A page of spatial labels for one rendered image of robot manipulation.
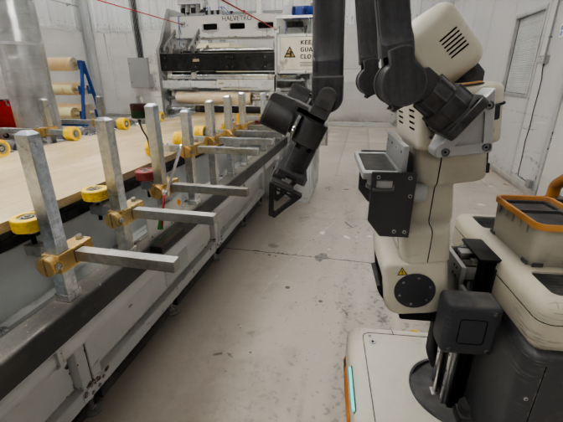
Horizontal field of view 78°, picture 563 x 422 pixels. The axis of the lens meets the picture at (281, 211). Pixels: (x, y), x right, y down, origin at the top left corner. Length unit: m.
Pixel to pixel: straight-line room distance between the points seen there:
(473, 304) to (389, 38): 0.62
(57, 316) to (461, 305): 0.97
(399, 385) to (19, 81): 4.87
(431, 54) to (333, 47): 0.24
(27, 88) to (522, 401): 5.11
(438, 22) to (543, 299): 0.61
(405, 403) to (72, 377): 1.17
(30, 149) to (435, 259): 0.97
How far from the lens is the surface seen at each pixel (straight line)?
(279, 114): 0.68
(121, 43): 11.91
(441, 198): 0.94
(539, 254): 1.05
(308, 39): 3.46
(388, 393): 1.33
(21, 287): 1.27
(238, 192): 1.30
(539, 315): 0.94
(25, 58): 5.19
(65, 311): 1.05
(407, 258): 0.94
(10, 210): 1.22
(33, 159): 0.95
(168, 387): 1.75
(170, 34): 4.23
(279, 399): 1.64
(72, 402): 1.60
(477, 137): 0.74
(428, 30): 0.84
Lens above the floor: 1.25
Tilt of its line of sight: 21 degrees down
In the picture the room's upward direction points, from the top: straight up
